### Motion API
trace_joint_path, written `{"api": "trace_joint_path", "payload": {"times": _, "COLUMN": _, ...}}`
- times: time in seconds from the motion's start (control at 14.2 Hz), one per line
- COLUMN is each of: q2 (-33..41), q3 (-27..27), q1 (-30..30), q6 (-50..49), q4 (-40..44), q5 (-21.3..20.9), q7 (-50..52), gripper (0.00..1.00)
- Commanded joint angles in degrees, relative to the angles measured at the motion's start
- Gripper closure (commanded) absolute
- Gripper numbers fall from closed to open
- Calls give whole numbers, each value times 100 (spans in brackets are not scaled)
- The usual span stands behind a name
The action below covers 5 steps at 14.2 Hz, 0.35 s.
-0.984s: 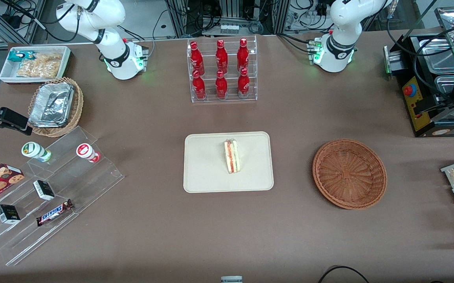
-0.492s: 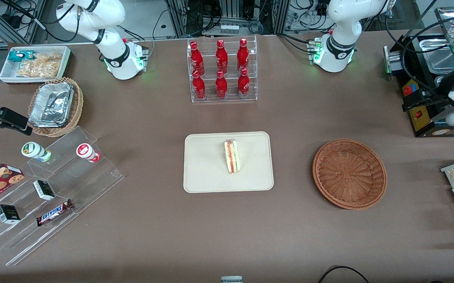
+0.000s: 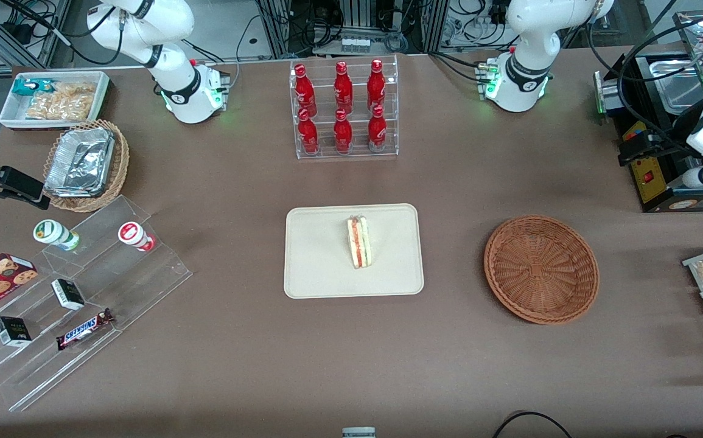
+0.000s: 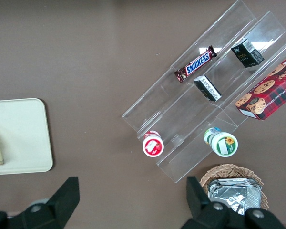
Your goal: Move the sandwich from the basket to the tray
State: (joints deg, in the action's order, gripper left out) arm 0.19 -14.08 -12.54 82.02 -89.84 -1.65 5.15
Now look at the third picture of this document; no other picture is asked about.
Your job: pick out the red label yogurt cup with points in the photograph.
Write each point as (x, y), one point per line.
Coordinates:
(134, 235)

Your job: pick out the red cola bottle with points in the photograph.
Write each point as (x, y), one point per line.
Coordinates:
(343, 90)
(308, 135)
(376, 87)
(305, 91)
(377, 131)
(342, 134)

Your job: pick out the small black carton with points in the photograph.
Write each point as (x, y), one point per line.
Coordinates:
(68, 294)
(12, 331)

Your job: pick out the grey box at table edge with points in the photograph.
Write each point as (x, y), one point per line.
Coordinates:
(358, 432)

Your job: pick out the snickers chocolate bar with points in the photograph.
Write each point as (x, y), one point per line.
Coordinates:
(83, 330)

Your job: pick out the black food warmer appliance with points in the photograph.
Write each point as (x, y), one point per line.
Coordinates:
(652, 182)

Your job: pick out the beige plastic serving tray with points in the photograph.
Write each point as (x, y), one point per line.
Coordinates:
(314, 261)

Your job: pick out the white power strip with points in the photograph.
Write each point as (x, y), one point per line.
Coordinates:
(355, 44)

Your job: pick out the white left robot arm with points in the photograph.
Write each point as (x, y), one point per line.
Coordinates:
(524, 73)

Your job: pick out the white rectangular snack bin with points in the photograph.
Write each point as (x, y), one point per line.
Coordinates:
(13, 112)

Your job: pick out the steel food pan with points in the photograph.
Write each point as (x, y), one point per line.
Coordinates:
(674, 91)

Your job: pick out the aluminium foil tray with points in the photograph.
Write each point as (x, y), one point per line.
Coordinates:
(80, 161)

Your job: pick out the brown round wicker basket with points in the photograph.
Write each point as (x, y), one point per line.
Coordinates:
(540, 267)

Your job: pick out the silver metal side box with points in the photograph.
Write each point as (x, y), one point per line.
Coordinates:
(610, 91)

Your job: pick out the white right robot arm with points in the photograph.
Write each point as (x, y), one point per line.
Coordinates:
(174, 85)

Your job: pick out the clear acrylic tiered stand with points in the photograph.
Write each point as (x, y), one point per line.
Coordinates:
(144, 286)

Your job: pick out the triangle sandwich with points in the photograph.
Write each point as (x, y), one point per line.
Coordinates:
(359, 243)

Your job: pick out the glass display cover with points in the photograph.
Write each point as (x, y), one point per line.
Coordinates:
(692, 24)

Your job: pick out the tan oval wicker basket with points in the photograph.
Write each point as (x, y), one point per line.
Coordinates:
(120, 158)

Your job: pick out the clear acrylic bottle rack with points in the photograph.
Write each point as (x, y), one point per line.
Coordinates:
(360, 152)

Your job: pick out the black equipment rack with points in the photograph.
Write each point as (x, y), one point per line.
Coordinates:
(357, 15)

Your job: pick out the teal snack packet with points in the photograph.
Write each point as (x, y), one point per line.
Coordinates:
(27, 86)

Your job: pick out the clear bag of chips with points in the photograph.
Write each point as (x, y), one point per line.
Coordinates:
(62, 102)

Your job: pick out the green label yogurt cup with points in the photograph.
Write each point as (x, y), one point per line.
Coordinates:
(53, 233)

